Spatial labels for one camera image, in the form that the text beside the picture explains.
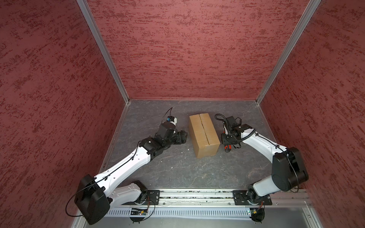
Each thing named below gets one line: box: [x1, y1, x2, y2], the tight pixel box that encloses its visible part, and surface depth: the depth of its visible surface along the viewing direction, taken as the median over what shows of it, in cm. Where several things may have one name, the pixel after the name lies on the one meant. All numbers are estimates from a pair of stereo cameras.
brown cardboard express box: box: [188, 113, 221, 159], surface depth 84 cm
